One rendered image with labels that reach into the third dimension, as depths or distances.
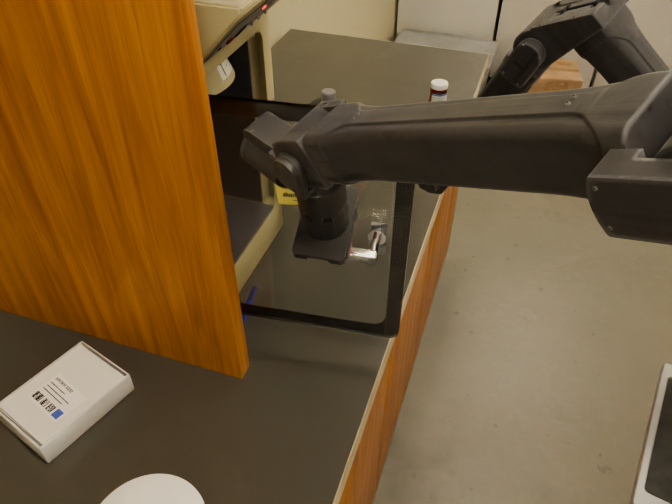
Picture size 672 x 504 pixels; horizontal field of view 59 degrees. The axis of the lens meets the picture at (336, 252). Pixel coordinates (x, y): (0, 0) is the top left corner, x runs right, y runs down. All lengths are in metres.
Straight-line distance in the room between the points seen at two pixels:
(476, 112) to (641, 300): 2.34
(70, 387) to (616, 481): 1.64
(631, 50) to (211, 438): 0.77
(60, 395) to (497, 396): 1.54
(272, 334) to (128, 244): 0.31
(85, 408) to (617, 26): 0.89
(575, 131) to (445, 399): 1.84
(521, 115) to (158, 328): 0.75
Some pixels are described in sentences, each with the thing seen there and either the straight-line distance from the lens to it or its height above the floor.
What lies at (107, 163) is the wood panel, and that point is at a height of 1.32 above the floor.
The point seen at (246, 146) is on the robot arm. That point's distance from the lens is 0.68.
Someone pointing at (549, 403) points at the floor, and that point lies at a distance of 2.23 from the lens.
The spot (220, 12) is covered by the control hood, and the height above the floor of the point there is 1.50.
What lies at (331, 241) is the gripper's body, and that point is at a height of 1.27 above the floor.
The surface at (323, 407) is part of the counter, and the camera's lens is 0.96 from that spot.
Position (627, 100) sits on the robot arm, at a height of 1.59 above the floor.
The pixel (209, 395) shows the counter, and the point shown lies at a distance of 1.00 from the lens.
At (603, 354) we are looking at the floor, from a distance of 2.44.
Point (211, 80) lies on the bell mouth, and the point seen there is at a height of 1.34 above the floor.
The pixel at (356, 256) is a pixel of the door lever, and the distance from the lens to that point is 0.80.
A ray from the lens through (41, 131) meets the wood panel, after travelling 0.86.
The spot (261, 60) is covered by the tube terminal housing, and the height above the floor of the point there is 1.30.
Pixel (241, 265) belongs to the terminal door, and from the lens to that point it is 0.94.
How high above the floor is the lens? 1.74
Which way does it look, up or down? 41 degrees down
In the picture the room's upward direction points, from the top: straight up
